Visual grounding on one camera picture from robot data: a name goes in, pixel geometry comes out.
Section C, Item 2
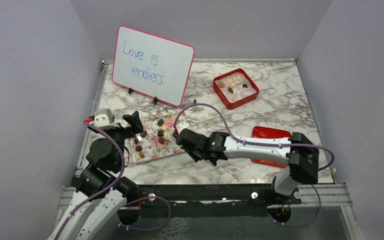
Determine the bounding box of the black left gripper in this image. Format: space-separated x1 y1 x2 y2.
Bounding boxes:
101 110 143 170

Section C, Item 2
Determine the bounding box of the red tin lid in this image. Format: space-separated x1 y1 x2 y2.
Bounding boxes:
251 126 292 168

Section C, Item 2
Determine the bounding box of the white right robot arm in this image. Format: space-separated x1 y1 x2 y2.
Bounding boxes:
176 128 320 204

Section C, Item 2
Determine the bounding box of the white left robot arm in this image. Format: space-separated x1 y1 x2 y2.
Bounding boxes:
49 108 144 240

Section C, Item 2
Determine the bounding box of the dark oval chocolate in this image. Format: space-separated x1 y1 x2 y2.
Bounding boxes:
157 119 164 126

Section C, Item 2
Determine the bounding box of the dark round chocolate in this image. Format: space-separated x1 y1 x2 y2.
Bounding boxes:
135 145 143 152

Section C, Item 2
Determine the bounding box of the small brown square chocolate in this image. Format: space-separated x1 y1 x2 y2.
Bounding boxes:
138 151 145 158

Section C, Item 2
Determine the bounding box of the floral tray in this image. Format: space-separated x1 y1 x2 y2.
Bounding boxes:
126 113 188 164

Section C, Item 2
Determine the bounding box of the pink framed whiteboard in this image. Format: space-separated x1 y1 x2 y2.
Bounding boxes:
111 25 195 107

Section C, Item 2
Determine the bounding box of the red square tin box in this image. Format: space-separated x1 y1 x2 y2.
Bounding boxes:
212 68 260 110

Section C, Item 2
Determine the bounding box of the white paper cups liner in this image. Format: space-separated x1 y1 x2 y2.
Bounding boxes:
215 72 257 103

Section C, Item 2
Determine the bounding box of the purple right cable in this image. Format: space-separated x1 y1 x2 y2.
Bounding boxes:
173 102 335 172

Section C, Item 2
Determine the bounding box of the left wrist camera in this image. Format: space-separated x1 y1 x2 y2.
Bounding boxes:
93 108 115 130

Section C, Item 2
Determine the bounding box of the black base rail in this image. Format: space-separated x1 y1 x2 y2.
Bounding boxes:
114 183 299 222

